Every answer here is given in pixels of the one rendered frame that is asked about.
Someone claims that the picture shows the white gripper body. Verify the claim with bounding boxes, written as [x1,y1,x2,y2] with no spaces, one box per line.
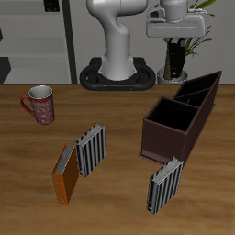
[145,8,208,39]

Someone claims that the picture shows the green pot plant white pot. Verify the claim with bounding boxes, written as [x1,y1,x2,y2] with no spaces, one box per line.
[156,0,218,86]

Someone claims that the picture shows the flat black base plate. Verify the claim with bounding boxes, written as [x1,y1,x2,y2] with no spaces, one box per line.
[79,56,157,92]

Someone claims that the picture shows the orange book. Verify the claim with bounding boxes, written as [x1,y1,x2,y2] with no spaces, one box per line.
[50,144,80,207]

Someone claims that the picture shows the dark brown desk caddy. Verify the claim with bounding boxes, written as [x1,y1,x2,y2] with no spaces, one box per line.
[139,70,223,168]

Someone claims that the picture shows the grey shelf unit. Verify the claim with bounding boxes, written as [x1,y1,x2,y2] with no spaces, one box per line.
[0,0,78,86]

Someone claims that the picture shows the black striped book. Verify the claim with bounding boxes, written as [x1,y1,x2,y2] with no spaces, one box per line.
[74,123,107,178]
[146,156,185,216]

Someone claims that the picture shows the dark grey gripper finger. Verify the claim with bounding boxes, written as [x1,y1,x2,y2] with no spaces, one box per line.
[177,37,186,79]
[168,37,178,78]

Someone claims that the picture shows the black items on shelf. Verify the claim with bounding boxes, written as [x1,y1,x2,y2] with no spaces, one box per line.
[43,0,61,13]

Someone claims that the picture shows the red patterned mug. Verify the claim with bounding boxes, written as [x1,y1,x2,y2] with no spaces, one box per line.
[20,84,56,126]

